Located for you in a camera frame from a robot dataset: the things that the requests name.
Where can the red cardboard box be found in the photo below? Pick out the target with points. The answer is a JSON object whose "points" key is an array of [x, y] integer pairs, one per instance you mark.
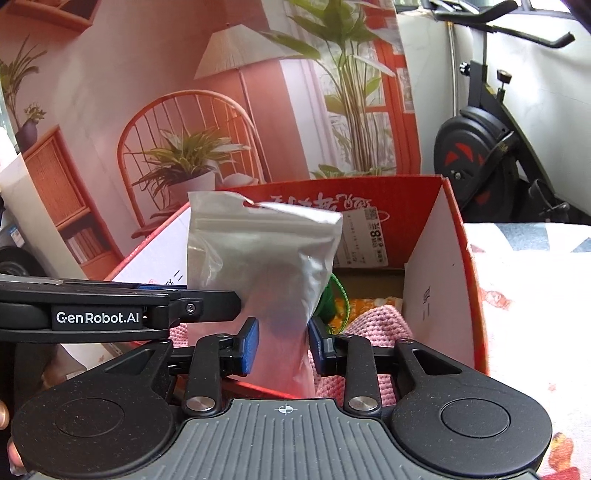
{"points": [[461, 277]]}

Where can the person's left hand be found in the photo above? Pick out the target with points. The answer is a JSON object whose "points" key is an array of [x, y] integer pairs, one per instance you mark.
{"points": [[16, 454]]}

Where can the black exercise bike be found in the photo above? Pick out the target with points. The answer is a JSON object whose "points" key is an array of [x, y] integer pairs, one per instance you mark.
{"points": [[475, 143]]}

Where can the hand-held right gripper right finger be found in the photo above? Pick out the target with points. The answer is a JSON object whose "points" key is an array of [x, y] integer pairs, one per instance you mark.
{"points": [[315, 346]]}

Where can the orange knitted toy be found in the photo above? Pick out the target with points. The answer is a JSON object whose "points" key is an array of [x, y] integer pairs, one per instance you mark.
{"points": [[364, 307]]}

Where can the patterned white blanket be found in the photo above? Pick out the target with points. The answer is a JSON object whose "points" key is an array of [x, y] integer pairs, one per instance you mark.
{"points": [[531, 300]]}

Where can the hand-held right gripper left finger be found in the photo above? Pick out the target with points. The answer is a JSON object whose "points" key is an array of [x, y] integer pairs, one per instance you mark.
{"points": [[249, 346]]}

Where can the pink knitted cloth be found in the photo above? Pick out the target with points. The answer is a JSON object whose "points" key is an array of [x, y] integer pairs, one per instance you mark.
{"points": [[378, 323]]}

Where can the silver zip bag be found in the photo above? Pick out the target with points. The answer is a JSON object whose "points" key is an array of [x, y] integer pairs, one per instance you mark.
{"points": [[277, 258]]}

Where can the wall poster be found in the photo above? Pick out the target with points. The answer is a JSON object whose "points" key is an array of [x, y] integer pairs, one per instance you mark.
{"points": [[277, 115]]}

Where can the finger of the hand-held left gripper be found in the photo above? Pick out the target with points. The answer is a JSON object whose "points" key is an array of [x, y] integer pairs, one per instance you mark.
{"points": [[154, 287], [210, 305]]}

